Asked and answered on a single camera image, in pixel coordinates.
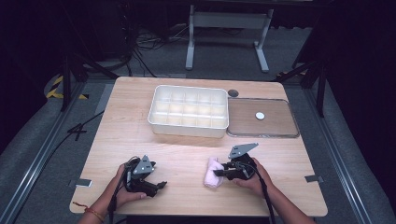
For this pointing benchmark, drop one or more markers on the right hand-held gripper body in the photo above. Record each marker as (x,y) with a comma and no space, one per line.
(243,168)

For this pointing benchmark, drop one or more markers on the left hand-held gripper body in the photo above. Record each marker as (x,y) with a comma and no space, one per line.
(137,180)

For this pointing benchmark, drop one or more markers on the pink sock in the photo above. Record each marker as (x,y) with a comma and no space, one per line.
(212,177)

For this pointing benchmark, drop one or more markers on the person's left hand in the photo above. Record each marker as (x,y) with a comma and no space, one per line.
(120,193)

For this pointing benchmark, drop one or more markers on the person's right hand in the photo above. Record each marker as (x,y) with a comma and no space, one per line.
(258,183)

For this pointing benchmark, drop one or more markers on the clear lid with white knob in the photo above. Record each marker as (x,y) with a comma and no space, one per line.
(264,124)

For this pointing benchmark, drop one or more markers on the grey tape piece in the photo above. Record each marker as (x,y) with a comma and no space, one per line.
(81,182)
(313,178)

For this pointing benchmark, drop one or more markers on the white divided storage box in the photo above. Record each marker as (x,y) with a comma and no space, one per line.
(188,110)

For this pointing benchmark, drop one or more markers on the dark round table grommet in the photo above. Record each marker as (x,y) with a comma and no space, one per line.
(233,93)

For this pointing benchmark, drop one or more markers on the black tripod stand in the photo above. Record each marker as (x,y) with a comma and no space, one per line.
(320,90)
(66,84)

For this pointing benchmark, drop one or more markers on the yellow and black floor tape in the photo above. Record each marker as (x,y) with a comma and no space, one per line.
(56,90)

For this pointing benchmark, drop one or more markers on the aluminium floor rail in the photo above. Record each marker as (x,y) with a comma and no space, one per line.
(40,155)
(339,161)

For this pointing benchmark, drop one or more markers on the white metal table frame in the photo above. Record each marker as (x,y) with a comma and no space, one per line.
(230,19)

